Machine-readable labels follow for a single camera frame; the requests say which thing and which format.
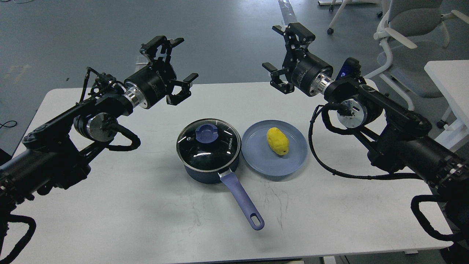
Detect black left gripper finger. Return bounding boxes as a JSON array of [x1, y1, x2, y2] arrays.
[[166, 73, 199, 106], [140, 36, 185, 65]]

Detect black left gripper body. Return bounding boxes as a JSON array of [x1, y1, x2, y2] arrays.
[[124, 60, 176, 109]]

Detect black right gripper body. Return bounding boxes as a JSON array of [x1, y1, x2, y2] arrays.
[[288, 49, 333, 97]]

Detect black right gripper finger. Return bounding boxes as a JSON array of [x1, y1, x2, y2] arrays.
[[262, 62, 295, 95], [272, 22, 315, 59]]

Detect glass lid with blue knob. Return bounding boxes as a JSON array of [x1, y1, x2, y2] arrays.
[[176, 118, 241, 172]]

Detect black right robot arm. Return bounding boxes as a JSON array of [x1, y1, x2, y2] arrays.
[[262, 22, 469, 264]]

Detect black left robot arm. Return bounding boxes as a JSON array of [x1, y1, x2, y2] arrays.
[[1, 36, 198, 264]]

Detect yellow potato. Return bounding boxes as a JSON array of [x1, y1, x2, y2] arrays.
[[266, 127, 289, 156]]

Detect white chair base background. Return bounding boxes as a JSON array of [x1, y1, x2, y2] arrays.
[[318, 0, 385, 35]]

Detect blue plate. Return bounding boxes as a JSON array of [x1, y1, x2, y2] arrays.
[[241, 120, 308, 179]]

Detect grey white office chair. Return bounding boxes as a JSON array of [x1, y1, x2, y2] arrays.
[[365, 0, 468, 111]]

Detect dark blue saucepan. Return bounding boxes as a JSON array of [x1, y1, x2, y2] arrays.
[[180, 150, 265, 231]]

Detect white side table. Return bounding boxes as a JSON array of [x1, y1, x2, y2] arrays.
[[424, 60, 469, 152]]

